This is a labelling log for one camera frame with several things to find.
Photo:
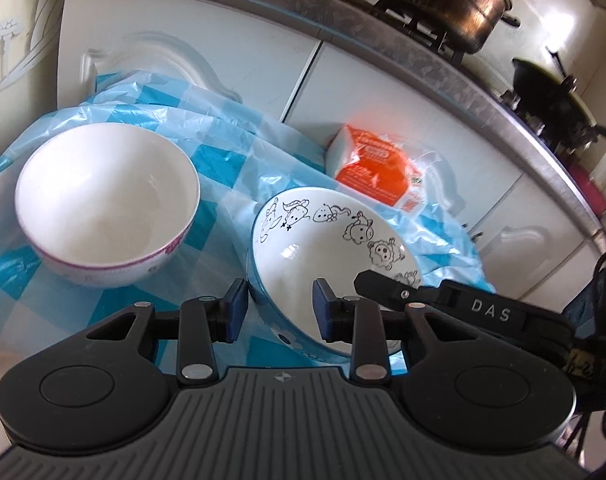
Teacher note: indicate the black gas stove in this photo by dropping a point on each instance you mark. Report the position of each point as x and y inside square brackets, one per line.
[528, 110]

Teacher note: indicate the white bowl purple rim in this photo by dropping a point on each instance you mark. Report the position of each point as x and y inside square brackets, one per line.
[108, 195]

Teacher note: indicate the orange packet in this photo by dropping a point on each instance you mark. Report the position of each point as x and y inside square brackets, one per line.
[373, 165]

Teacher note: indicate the black wok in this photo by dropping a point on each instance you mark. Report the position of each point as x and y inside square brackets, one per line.
[558, 95]

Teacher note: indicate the steel steamer pot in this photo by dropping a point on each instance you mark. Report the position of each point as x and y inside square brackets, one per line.
[443, 0]

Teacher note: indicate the grey kitchen countertop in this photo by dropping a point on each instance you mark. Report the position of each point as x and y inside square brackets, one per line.
[373, 55]

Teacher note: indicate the blue checked tablecloth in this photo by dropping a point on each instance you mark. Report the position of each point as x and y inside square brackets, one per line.
[228, 160]

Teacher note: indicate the white floral refrigerator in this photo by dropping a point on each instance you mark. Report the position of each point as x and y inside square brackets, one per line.
[18, 35]

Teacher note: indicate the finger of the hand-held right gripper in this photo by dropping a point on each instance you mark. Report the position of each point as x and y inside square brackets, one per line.
[383, 287]

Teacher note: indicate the white cabinet door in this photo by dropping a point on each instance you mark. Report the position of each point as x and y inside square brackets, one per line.
[383, 100]
[208, 35]
[533, 230]

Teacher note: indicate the blue cartoon bowl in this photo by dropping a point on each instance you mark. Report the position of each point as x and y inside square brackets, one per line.
[308, 260]

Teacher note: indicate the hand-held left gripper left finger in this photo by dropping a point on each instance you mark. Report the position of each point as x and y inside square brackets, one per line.
[238, 307]

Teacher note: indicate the metal cabinet hook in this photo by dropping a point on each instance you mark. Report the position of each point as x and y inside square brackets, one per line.
[478, 236]

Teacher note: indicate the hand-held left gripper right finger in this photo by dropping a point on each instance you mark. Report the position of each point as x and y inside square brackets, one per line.
[324, 310]

